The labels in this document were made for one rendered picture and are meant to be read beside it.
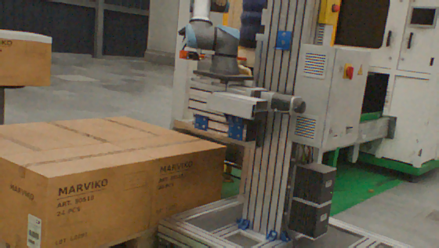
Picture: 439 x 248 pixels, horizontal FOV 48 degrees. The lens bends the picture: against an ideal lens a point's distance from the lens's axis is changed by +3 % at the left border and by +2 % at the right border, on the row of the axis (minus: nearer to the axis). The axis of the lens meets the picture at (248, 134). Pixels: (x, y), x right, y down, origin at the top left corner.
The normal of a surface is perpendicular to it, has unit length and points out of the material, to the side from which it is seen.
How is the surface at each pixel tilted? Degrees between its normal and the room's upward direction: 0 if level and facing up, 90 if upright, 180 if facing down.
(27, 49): 90
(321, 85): 90
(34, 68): 90
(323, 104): 90
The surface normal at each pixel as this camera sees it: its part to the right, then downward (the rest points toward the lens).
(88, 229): 0.80, 0.21
